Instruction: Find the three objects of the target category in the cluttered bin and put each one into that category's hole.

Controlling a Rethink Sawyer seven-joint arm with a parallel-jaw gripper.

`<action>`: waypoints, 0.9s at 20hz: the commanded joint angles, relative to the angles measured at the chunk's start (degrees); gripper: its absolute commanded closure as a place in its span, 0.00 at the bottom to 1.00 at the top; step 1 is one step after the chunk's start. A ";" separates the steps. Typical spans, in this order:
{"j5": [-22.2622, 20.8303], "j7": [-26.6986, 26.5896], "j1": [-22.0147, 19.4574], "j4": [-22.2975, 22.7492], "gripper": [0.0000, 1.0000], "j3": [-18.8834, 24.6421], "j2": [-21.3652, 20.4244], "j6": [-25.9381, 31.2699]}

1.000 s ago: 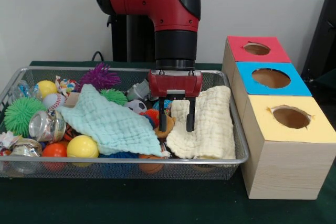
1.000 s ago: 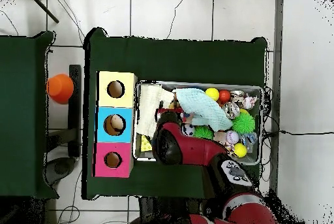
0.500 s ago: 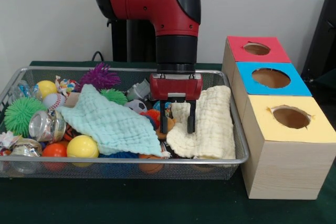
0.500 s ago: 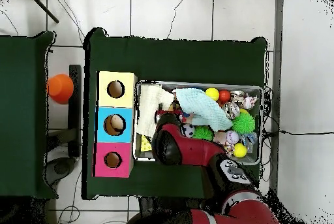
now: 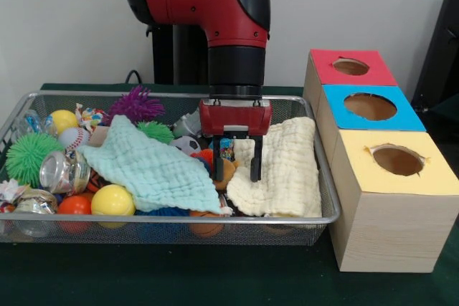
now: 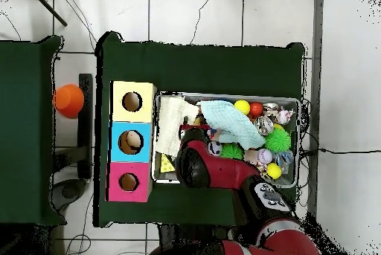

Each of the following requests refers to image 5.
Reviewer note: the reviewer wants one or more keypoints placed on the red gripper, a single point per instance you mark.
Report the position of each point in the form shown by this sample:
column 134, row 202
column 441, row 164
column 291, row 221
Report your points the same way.
column 233, row 116

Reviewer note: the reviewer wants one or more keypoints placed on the brown plush bear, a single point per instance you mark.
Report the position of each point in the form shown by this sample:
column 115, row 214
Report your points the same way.
column 230, row 170

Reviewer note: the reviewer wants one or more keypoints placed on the cream cloth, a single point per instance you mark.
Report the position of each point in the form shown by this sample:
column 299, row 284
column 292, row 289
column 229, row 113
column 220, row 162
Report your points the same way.
column 287, row 177

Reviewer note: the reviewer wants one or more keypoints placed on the silver mesh bin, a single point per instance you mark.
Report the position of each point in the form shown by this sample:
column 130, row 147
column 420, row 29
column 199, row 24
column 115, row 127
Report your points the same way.
column 251, row 234

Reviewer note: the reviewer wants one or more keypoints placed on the wooden box with three holes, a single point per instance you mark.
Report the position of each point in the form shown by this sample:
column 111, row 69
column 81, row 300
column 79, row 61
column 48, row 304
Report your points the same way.
column 387, row 234

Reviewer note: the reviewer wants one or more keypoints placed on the small soccer ball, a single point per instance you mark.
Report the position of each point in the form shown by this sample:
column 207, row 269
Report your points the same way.
column 186, row 144

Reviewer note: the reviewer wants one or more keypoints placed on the mint green cloth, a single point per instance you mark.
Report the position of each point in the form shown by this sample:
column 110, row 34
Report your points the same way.
column 150, row 166

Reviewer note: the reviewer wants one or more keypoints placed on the dark green table cloth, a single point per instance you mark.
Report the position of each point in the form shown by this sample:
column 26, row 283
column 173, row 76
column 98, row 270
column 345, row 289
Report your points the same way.
column 446, row 116
column 215, row 277

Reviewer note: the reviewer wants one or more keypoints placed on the purple spiky ball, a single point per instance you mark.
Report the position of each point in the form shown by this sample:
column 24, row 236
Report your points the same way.
column 136, row 103

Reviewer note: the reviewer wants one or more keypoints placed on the large yellow ball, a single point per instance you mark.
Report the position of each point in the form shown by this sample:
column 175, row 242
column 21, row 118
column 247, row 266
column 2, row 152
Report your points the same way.
column 113, row 200

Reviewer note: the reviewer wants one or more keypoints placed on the white baseball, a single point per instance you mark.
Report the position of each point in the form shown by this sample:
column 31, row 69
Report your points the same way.
column 73, row 137

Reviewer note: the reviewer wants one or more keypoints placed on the orange ball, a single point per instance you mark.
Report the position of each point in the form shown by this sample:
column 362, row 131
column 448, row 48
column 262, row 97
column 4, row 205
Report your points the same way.
column 73, row 205

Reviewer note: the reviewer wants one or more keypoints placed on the clear plastic jar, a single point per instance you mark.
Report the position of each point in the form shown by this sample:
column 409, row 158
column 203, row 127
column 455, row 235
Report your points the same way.
column 62, row 173

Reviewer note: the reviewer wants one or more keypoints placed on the small yellow ball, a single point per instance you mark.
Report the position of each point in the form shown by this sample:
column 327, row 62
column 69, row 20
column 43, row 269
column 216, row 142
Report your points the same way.
column 64, row 120

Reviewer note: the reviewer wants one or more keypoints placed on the large green spiky ball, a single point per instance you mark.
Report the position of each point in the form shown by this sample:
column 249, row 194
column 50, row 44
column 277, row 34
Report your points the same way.
column 30, row 159

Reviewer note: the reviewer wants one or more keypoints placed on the black upright panel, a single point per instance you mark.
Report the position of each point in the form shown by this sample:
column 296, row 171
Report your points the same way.
column 441, row 51

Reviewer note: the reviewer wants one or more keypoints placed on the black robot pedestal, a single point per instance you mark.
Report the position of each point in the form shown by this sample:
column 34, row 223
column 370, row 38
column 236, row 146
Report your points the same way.
column 179, row 55

